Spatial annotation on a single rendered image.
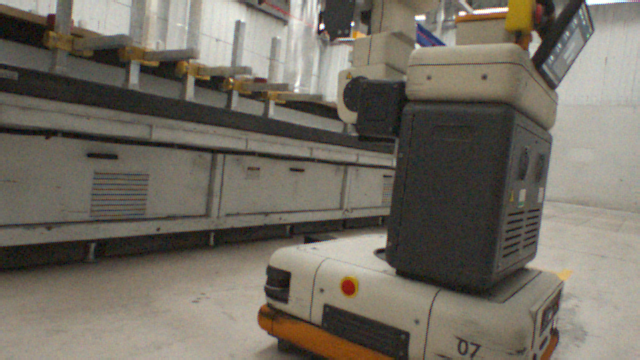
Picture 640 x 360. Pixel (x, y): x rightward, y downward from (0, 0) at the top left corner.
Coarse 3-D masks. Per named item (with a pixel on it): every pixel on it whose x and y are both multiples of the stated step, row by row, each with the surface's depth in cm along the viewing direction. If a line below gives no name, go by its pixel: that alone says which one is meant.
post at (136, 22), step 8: (136, 0) 160; (144, 0) 162; (136, 8) 160; (144, 8) 163; (136, 16) 161; (136, 24) 161; (128, 32) 162; (136, 32) 161; (136, 40) 162; (128, 64) 162; (136, 64) 163; (128, 72) 162; (136, 72) 163; (128, 80) 162; (136, 80) 164
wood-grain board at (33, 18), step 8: (0, 8) 142; (8, 8) 143; (16, 8) 145; (8, 16) 146; (16, 16) 145; (24, 16) 147; (32, 16) 149; (40, 16) 151; (32, 24) 153; (40, 24) 152; (72, 32) 160; (80, 32) 162; (88, 32) 164; (96, 32) 167; (144, 48) 183; (176, 64) 202; (200, 64) 206; (248, 80) 232; (320, 104) 290; (328, 104) 292; (336, 104) 300
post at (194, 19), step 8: (192, 0) 181; (200, 0) 182; (192, 8) 181; (200, 8) 182; (192, 16) 181; (200, 16) 183; (192, 24) 181; (192, 32) 181; (192, 40) 181; (184, 80) 183; (192, 80) 183; (184, 88) 183; (192, 88) 184; (192, 96) 184
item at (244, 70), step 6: (216, 66) 178; (222, 66) 176; (228, 66) 174; (234, 66) 172; (240, 66) 170; (246, 66) 168; (174, 72) 193; (198, 72) 184; (204, 72) 182; (210, 72) 180; (216, 72) 178; (222, 72) 176; (228, 72) 174; (234, 72) 172; (240, 72) 170; (246, 72) 168
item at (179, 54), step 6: (192, 48) 148; (144, 54) 164; (150, 54) 162; (156, 54) 159; (162, 54) 157; (168, 54) 155; (174, 54) 153; (180, 54) 152; (186, 54) 150; (192, 54) 148; (198, 54) 150; (120, 60) 173; (150, 60) 164; (156, 60) 162; (162, 60) 161
